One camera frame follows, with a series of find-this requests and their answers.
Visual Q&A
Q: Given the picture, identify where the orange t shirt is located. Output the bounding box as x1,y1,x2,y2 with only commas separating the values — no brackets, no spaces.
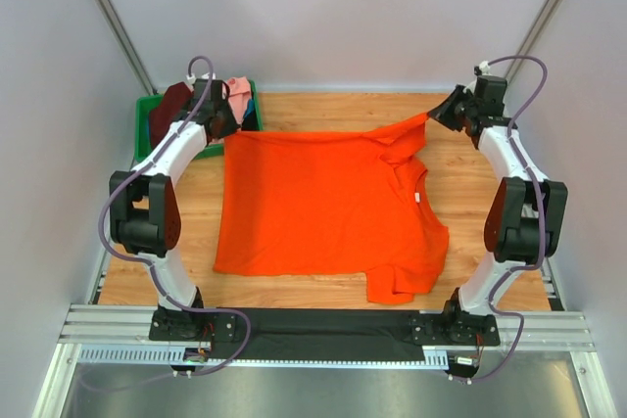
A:
214,114,450,305

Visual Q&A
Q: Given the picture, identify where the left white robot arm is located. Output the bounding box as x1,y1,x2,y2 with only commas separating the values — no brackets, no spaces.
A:
99,77,239,313

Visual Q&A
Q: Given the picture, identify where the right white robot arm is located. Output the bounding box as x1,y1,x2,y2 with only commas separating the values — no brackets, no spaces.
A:
428,74,568,315

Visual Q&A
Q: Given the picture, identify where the pink t shirt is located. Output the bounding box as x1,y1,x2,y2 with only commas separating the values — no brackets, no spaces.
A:
225,76,252,124

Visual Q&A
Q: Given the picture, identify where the blue t shirt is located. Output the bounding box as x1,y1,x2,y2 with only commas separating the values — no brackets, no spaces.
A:
242,98,256,127

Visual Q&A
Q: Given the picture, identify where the maroon t shirt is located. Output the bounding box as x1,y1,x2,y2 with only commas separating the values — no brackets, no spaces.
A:
148,82,192,149

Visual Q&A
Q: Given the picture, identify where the green plastic bin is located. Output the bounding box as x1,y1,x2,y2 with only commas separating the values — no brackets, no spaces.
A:
134,79,263,163

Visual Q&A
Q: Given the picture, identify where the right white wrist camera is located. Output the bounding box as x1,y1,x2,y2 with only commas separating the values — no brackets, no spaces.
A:
473,61,492,77

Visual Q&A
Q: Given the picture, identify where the left aluminium frame post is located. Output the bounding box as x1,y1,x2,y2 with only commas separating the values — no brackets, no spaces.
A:
95,0,157,95

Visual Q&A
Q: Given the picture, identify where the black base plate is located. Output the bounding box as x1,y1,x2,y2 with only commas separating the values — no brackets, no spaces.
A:
149,307,501,359

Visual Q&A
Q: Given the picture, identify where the grey slotted cable duct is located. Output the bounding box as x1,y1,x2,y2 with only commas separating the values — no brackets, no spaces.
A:
77,345,480,371

